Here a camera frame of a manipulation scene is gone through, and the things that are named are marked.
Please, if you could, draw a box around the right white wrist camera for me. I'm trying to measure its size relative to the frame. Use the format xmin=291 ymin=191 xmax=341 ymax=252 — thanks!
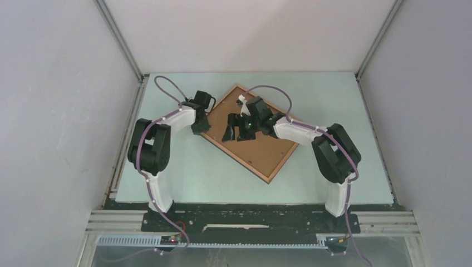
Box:
xmin=237 ymin=95 xmax=250 ymax=116

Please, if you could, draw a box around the right corner aluminium profile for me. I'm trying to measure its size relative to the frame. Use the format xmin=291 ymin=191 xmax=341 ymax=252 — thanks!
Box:
xmin=355 ymin=0 xmax=405 ymax=82

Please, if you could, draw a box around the left corner aluminium profile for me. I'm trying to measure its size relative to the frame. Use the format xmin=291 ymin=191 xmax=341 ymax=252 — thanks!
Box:
xmin=93 ymin=0 xmax=144 ymax=82

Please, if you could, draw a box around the corner aluminium profile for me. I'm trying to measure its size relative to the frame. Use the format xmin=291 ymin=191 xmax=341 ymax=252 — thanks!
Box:
xmin=93 ymin=0 xmax=144 ymax=82
xmin=355 ymin=0 xmax=405 ymax=82

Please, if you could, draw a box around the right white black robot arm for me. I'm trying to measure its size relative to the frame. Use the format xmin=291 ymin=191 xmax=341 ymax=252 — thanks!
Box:
xmin=222 ymin=96 xmax=361 ymax=233

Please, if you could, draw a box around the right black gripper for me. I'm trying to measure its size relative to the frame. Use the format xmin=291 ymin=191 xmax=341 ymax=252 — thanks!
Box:
xmin=222 ymin=113 xmax=261 ymax=143

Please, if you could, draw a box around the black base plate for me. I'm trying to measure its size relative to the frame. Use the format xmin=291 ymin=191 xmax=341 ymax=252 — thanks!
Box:
xmin=141 ymin=203 xmax=361 ymax=245

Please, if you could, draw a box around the wooden picture frame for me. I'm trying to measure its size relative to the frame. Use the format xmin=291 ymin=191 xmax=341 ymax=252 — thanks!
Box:
xmin=200 ymin=83 xmax=300 ymax=185

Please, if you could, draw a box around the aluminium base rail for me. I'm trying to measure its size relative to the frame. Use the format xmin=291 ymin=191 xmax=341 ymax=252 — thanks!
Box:
xmin=76 ymin=203 xmax=426 ymax=266

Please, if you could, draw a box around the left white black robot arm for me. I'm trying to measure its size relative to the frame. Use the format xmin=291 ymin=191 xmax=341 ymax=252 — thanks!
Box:
xmin=127 ymin=91 xmax=216 ymax=232

